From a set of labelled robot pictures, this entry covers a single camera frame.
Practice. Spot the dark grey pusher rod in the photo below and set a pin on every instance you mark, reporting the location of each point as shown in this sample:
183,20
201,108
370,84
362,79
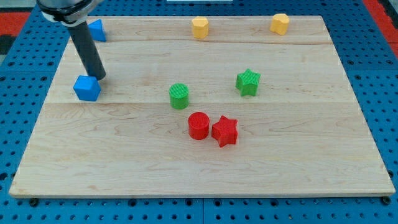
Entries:
85,46

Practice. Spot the green circle block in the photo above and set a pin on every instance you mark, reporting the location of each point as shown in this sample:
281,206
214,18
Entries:
179,96

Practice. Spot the light wooden board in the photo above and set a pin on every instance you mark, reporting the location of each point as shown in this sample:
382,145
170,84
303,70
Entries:
302,135

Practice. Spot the blue triangle block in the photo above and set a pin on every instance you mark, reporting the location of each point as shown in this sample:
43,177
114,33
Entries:
97,30

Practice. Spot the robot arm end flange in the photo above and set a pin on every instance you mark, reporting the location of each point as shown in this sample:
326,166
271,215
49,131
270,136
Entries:
69,12

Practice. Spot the yellow heart block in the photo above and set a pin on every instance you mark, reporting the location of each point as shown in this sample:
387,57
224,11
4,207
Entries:
279,24

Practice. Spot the red star block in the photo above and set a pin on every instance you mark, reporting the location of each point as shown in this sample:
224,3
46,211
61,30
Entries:
225,131

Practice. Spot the yellow hexagon block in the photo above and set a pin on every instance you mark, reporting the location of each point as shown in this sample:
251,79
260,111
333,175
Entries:
200,27

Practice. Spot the blue cube block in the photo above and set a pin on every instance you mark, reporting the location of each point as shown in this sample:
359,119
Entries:
87,88

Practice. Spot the red circle block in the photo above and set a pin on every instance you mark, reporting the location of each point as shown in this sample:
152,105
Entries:
198,125

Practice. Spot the green star block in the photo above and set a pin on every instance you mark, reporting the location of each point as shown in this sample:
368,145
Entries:
247,82

